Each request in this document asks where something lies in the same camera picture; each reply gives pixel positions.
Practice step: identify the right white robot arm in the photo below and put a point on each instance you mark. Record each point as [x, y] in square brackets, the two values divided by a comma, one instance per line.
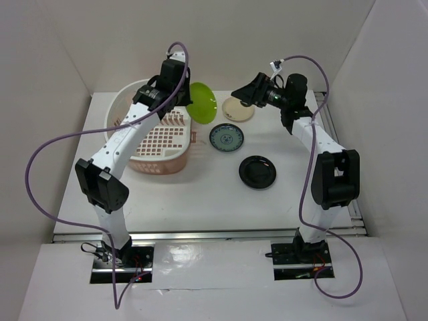
[334, 179]

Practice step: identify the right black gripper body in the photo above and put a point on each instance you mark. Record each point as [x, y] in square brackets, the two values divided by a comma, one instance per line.
[275, 95]

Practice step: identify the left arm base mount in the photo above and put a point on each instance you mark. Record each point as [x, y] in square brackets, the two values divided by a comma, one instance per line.
[137, 264]

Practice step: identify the aluminium rail frame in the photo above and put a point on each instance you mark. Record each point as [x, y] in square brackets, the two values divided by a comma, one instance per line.
[207, 199]

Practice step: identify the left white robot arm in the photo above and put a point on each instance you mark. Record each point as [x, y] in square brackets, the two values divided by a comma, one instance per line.
[99, 177]

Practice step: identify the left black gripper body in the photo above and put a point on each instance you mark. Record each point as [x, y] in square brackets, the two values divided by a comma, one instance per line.
[182, 95]

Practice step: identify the white pink dish rack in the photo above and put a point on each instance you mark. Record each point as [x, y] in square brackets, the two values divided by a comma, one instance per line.
[165, 149]

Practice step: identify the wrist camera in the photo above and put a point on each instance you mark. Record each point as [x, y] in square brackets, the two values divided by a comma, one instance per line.
[178, 56]
[276, 65]

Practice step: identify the lime green plate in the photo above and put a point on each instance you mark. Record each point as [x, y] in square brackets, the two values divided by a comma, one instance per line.
[203, 108]

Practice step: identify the cream plate with black patch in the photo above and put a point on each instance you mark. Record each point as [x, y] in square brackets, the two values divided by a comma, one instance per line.
[233, 110]

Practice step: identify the blue patterned plate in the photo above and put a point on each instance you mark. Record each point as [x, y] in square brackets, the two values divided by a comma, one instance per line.
[226, 137]

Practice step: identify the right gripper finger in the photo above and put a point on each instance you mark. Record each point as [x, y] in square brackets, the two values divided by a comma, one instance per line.
[247, 105]
[251, 93]

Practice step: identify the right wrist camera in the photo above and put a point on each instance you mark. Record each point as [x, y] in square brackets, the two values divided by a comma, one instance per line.
[276, 65]

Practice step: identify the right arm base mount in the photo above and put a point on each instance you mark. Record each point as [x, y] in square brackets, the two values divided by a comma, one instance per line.
[288, 266]

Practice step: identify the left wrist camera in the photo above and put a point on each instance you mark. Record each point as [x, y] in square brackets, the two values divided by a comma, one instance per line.
[178, 56]

